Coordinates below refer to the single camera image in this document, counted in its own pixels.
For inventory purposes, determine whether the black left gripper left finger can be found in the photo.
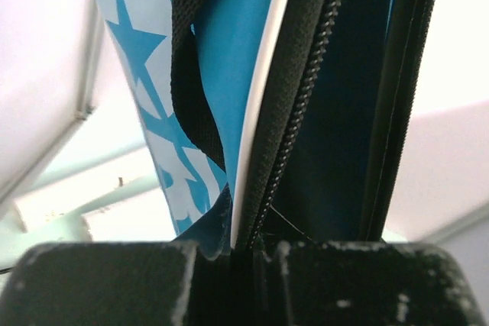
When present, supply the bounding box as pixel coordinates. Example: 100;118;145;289
0;240;234;326

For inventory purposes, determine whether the blue racket bag cover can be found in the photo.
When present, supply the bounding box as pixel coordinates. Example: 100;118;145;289
96;0;435;258

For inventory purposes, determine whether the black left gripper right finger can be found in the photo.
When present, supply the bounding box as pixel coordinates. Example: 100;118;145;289
254;241;485;326

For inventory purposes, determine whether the aluminium frame post left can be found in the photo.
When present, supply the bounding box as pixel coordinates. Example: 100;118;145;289
76;2;105;120

